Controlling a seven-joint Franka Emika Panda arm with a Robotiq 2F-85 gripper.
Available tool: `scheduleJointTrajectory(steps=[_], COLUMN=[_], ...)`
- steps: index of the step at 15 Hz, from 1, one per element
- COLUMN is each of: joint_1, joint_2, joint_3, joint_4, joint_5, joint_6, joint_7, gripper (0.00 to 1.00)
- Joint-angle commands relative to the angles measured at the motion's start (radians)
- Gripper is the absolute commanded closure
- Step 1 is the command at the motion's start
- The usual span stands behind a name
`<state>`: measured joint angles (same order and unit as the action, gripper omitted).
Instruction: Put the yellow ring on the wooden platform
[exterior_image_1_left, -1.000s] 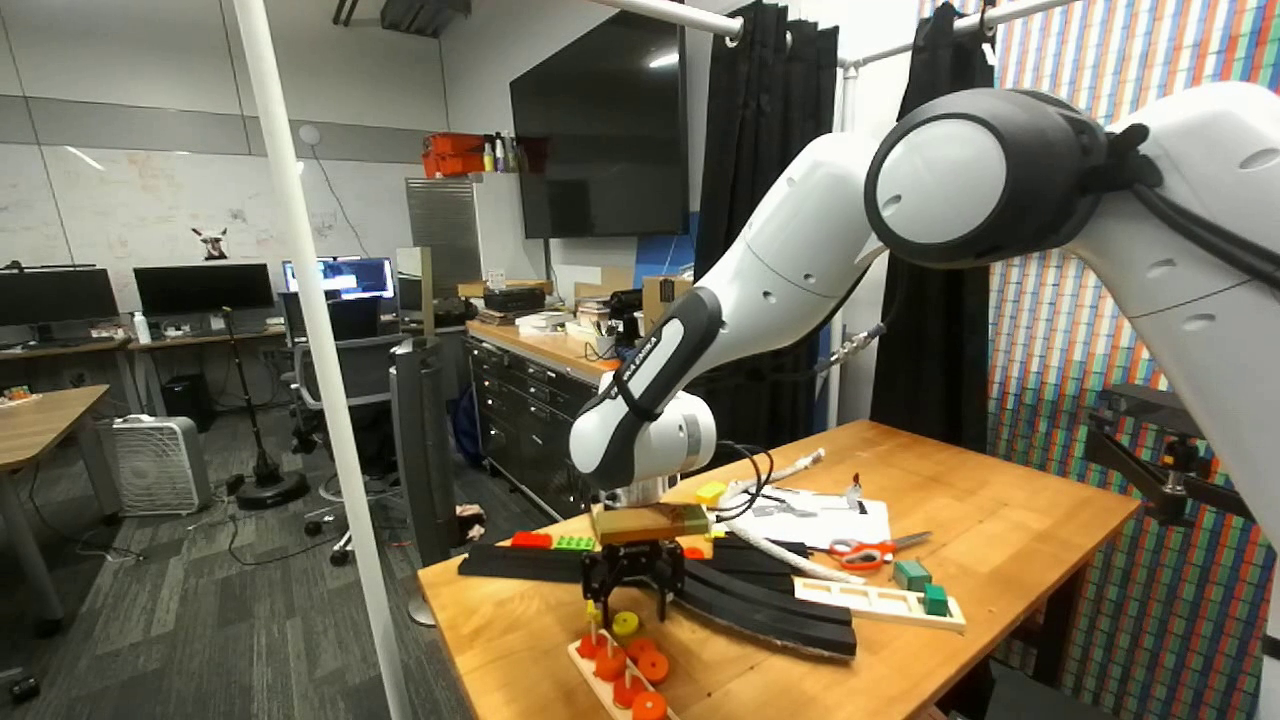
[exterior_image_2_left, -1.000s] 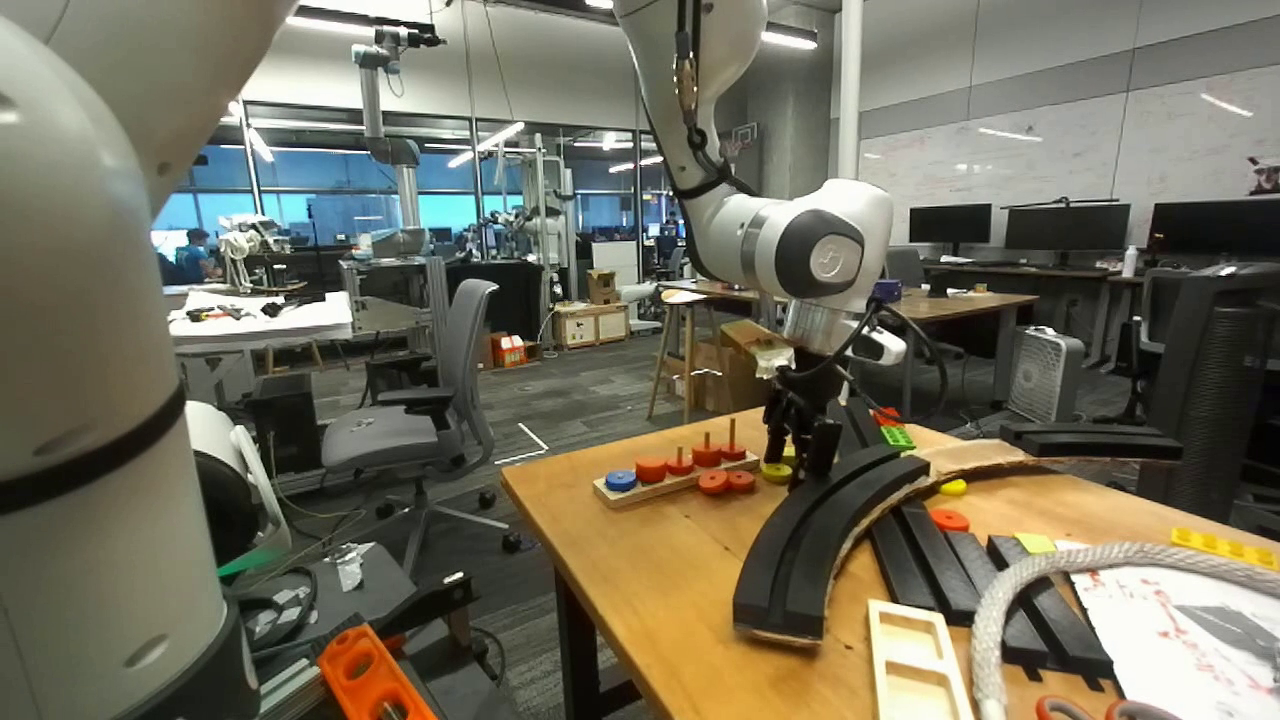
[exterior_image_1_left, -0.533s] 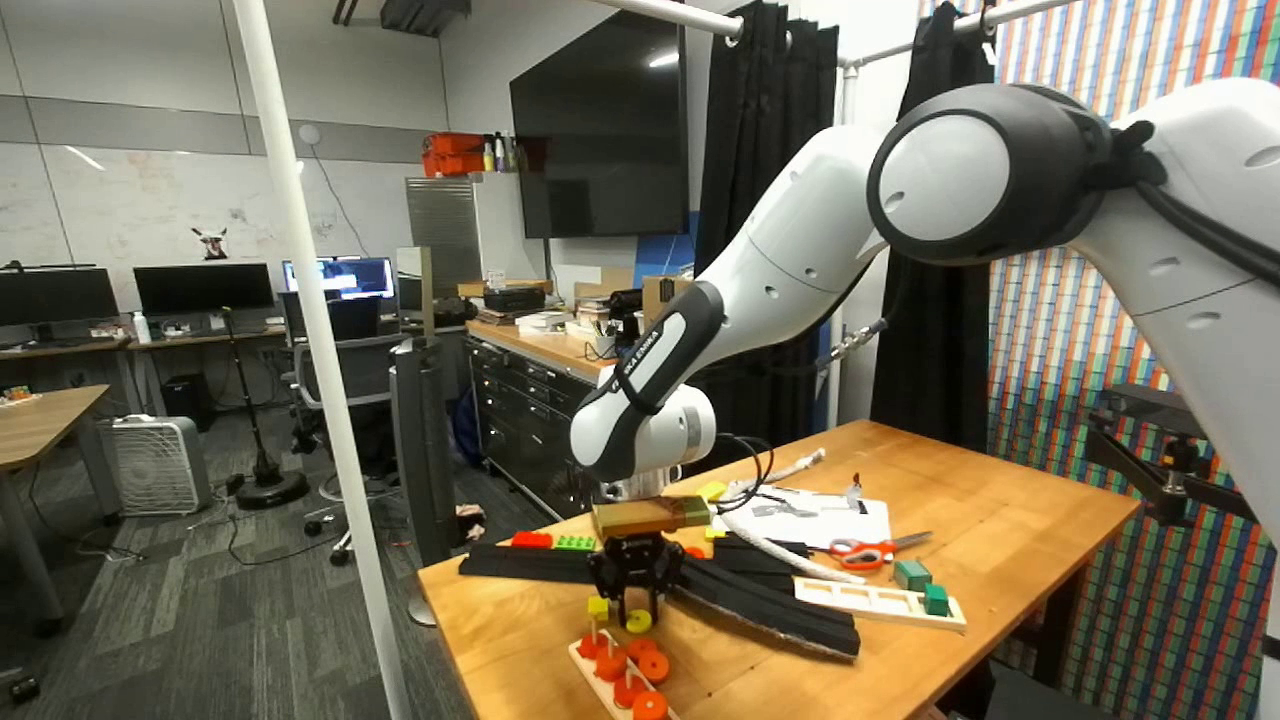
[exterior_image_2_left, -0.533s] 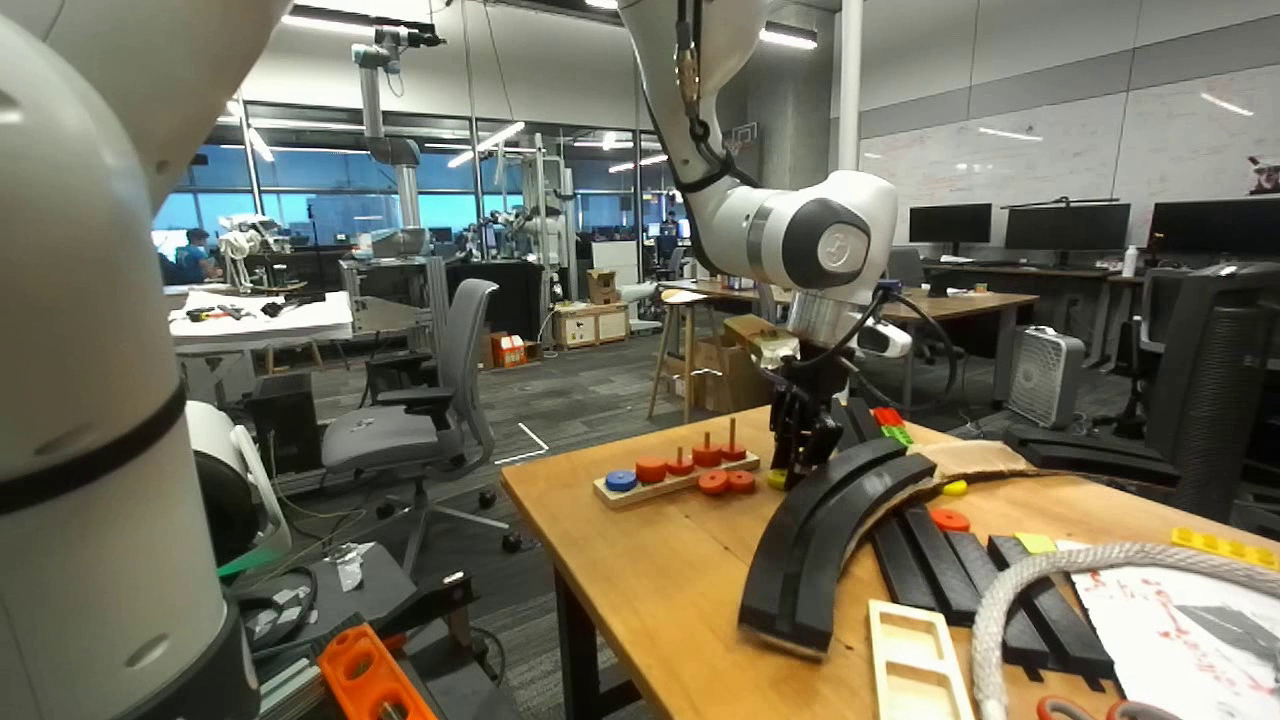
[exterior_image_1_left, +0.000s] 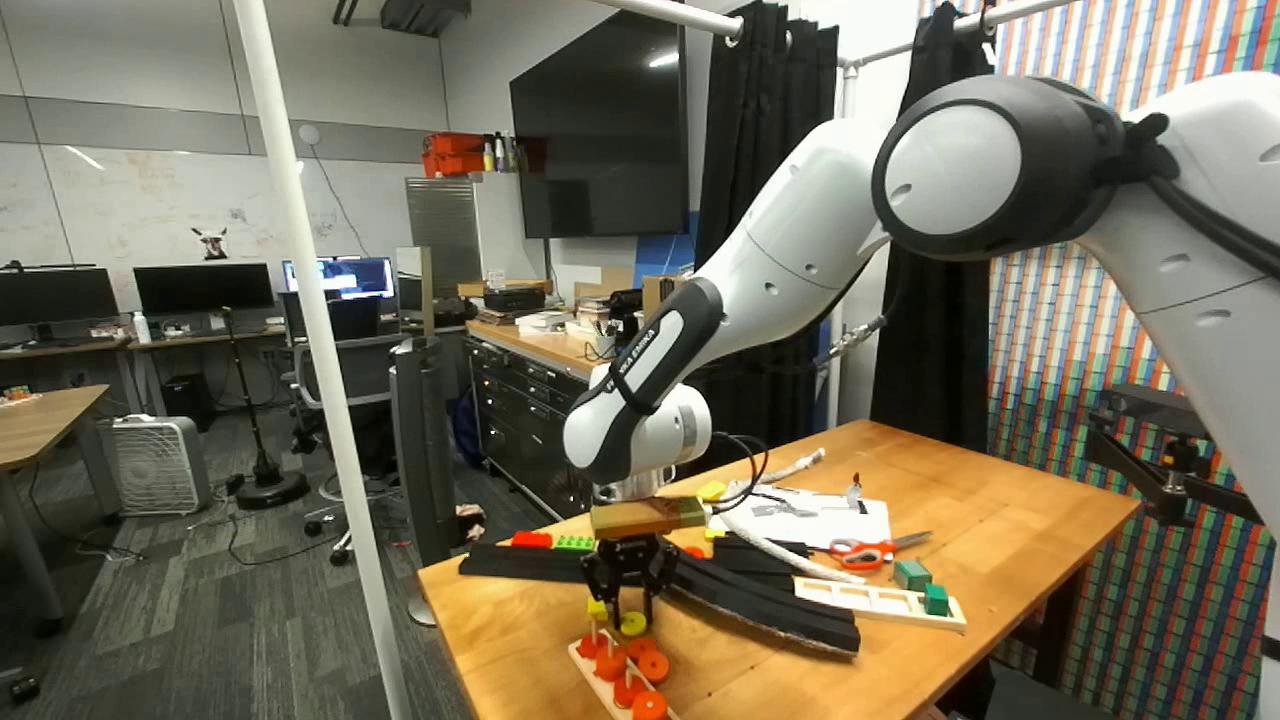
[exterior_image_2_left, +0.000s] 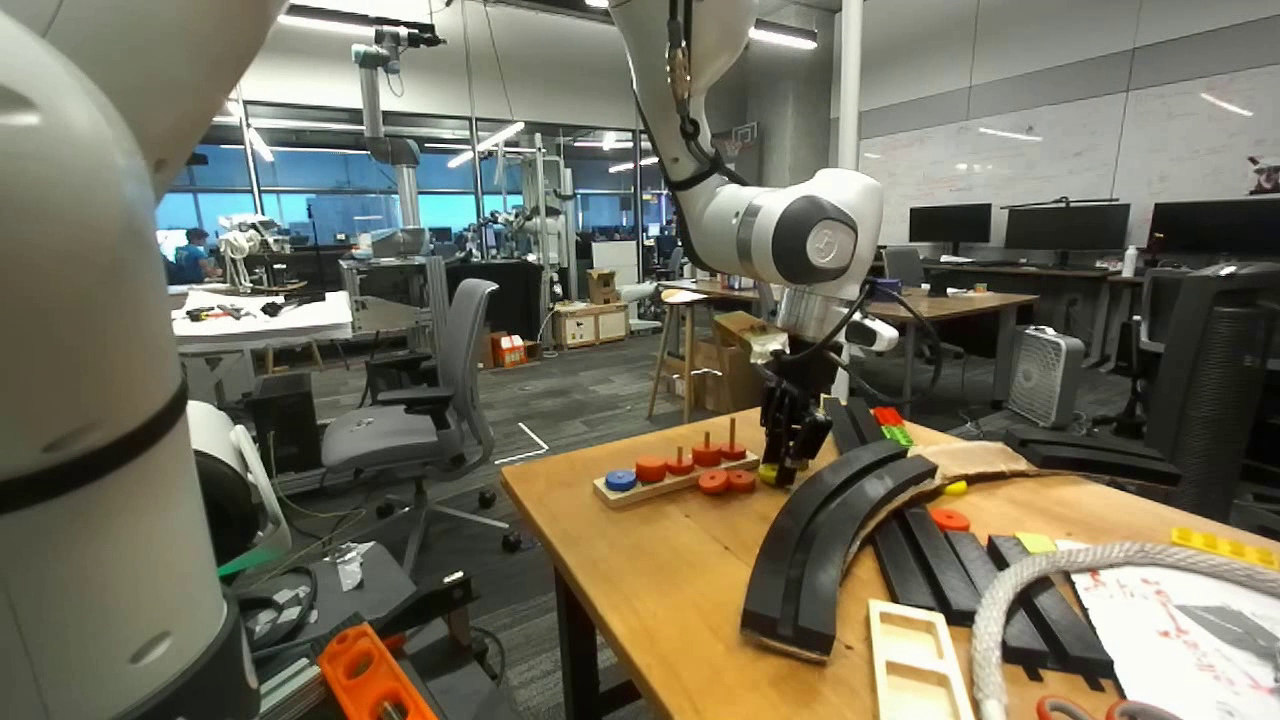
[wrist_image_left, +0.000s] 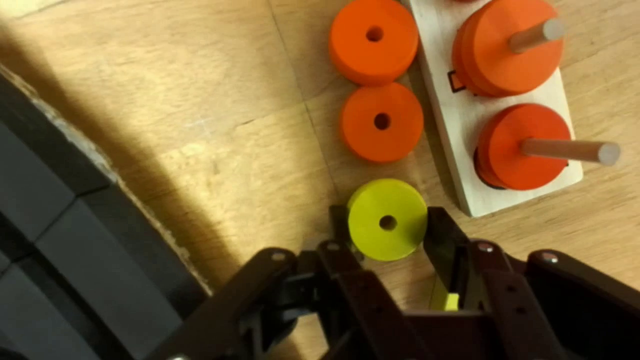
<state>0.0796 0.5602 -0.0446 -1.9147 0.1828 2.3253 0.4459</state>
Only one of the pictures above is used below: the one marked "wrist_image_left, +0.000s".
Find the small yellow wooden piece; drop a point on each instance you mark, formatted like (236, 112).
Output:
(450, 301)

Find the white wooden peg board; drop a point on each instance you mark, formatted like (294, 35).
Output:
(461, 152)

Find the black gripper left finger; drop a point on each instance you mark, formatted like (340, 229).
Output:
(360, 301)

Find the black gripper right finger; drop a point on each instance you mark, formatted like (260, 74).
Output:
(547, 306)

